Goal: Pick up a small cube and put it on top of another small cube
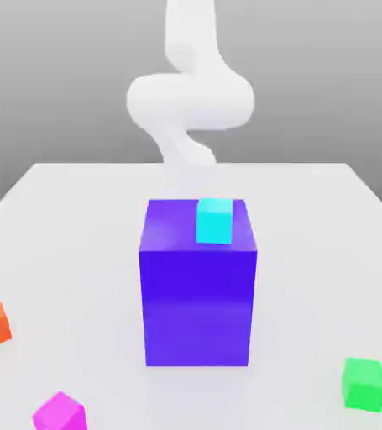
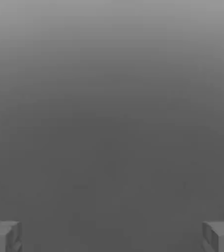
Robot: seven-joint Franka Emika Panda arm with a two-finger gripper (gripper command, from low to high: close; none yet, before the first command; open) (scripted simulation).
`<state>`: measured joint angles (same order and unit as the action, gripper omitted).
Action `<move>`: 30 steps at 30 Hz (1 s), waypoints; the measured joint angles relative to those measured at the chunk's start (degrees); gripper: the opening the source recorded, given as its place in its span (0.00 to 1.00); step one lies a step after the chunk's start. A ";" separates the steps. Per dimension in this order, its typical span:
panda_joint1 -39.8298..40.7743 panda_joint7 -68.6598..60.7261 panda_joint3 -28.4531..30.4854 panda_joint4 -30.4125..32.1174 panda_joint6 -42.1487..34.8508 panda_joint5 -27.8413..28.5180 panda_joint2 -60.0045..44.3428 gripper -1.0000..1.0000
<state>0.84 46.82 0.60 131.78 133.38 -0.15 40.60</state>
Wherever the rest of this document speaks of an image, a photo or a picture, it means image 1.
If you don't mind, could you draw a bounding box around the small cyan cube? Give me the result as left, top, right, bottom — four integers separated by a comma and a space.
195, 197, 234, 245

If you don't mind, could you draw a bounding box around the small magenta cube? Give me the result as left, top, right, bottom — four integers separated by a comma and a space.
31, 390, 88, 430

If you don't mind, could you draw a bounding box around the small green cube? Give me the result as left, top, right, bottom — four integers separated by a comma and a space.
340, 357, 382, 413

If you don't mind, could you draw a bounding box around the large purple box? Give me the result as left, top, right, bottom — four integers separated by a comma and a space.
138, 198, 258, 368

